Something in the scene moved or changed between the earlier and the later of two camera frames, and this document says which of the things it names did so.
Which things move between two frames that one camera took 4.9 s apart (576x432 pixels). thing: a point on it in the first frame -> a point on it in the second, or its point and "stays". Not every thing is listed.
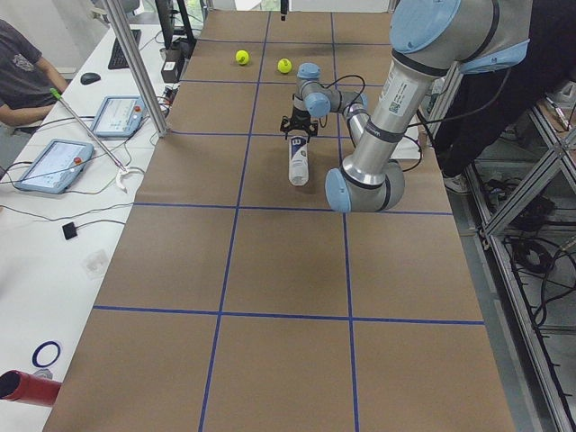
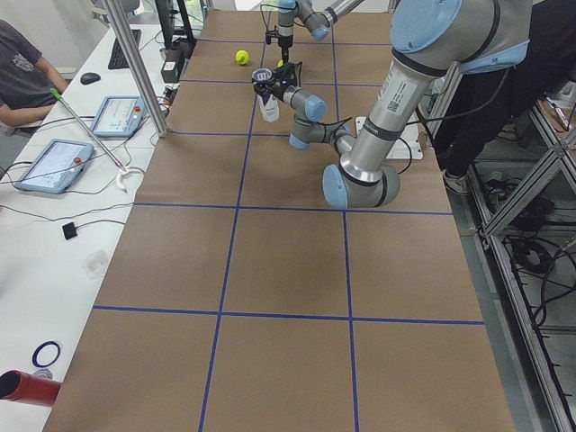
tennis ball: x=242 y=57 stays
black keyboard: x=117 y=59 stays
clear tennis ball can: x=299 y=160 -> x=270 y=111
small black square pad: x=69 y=229 stays
